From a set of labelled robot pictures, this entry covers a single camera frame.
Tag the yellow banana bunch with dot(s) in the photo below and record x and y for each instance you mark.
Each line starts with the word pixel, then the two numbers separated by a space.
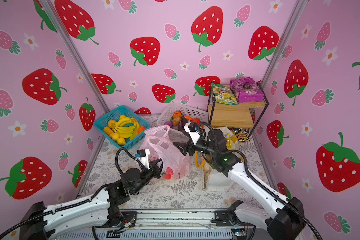
pixel 127 127

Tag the black yellow chips bag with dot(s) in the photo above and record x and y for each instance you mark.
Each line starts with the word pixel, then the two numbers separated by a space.
pixel 241 134

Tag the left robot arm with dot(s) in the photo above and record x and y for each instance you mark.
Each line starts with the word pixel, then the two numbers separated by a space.
pixel 100 209

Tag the teal plastic basket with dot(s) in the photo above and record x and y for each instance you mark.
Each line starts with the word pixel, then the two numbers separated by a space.
pixel 105 124

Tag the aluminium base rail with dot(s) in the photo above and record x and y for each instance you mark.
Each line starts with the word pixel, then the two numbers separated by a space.
pixel 176 224

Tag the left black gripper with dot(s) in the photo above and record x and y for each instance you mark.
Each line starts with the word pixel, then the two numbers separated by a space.
pixel 155 170

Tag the brown potato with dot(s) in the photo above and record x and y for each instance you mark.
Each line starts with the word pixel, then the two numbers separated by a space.
pixel 176 120

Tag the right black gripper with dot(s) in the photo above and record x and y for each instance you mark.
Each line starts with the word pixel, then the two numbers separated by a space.
pixel 185 147

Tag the green yellow snack bag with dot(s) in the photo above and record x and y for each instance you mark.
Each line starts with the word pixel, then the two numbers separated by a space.
pixel 223 95

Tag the small orange pumpkin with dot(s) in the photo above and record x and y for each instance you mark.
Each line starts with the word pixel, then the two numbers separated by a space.
pixel 177 114

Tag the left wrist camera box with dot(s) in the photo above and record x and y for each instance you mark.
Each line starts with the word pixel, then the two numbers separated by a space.
pixel 142 158

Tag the purple snack bag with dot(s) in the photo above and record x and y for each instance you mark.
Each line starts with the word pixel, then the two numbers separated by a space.
pixel 246 90

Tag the pink plastic grocery bag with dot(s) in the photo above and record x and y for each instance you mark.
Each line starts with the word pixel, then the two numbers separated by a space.
pixel 175 164

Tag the black wire wooden shelf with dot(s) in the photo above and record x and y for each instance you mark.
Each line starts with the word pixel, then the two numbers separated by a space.
pixel 235 116

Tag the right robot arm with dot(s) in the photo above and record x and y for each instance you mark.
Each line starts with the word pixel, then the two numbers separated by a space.
pixel 284 218

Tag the purple onion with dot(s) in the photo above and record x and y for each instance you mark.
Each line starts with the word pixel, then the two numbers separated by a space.
pixel 169 123

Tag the yellow lemon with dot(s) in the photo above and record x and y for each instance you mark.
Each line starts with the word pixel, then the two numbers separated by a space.
pixel 121 141

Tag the white plastic basket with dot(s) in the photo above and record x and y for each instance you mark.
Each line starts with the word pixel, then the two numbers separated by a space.
pixel 188 112

